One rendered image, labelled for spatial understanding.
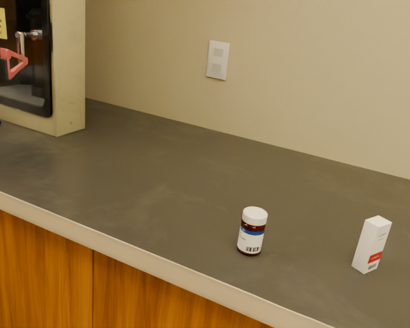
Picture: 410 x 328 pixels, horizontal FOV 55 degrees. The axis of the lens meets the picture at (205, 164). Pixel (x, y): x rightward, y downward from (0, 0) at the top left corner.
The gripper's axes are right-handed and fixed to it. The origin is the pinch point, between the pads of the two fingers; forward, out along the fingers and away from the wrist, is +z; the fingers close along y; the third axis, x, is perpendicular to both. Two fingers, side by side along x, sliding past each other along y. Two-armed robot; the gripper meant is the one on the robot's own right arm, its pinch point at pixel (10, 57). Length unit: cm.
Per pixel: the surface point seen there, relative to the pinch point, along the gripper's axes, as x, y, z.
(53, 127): 18.4, -4.2, 8.4
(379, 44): -11, -78, 52
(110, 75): 12, 11, 52
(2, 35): -3.4, 11.6, 7.7
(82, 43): -3.2, -5.4, 18.8
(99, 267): 31, -43, -19
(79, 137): 21.2, -9.6, 12.4
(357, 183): 22, -82, 34
